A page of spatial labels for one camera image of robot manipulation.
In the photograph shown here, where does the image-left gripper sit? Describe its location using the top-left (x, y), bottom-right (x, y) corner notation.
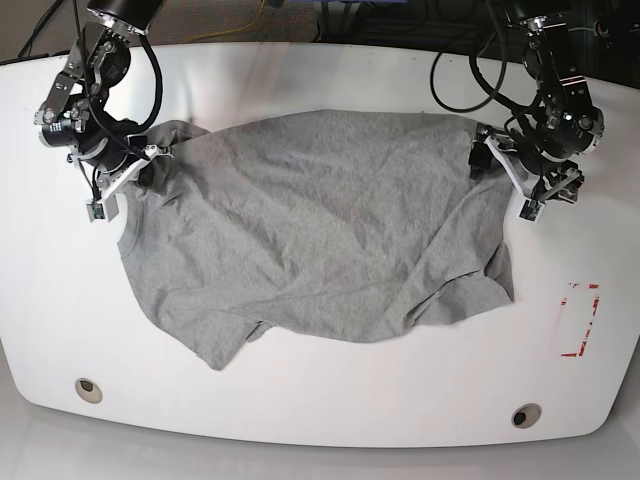
top-left (68, 136), bottom-right (174, 203)

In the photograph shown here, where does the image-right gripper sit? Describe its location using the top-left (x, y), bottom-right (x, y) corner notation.
top-left (468, 123), bottom-right (584, 203)

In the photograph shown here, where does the grey t-shirt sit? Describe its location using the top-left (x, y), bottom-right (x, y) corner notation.
top-left (118, 110), bottom-right (514, 370)

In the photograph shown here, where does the black robot arm image-left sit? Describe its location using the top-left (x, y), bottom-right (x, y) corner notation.
top-left (34, 1), bottom-right (164, 203)

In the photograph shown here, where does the red tape rectangle marking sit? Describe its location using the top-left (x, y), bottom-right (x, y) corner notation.
top-left (555, 283), bottom-right (601, 358)

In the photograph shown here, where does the left table grommet hole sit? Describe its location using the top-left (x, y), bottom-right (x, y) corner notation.
top-left (75, 378), bottom-right (103, 405)

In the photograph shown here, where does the table grommet hole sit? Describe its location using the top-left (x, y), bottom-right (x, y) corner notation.
top-left (511, 403), bottom-right (542, 429)
top-left (75, 378), bottom-right (103, 405)

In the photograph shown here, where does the right table grommet hole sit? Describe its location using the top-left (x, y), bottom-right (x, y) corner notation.
top-left (511, 403), bottom-right (542, 429)

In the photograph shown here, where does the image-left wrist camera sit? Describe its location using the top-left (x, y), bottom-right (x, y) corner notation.
top-left (86, 196), bottom-right (119, 222)

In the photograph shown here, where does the image-right arm black cable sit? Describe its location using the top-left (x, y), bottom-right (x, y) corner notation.
top-left (429, 0), bottom-right (541, 116)

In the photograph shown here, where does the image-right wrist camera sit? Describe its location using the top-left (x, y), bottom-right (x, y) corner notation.
top-left (518, 198), bottom-right (545, 223)

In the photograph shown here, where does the image-left arm black cable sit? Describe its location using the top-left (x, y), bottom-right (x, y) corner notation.
top-left (124, 34), bottom-right (165, 131)

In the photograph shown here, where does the black cable on floor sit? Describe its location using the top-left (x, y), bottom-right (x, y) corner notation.
top-left (18, 0), bottom-right (66, 59)

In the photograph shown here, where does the yellow cable on floor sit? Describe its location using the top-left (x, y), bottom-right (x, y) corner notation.
top-left (187, 0), bottom-right (266, 42)

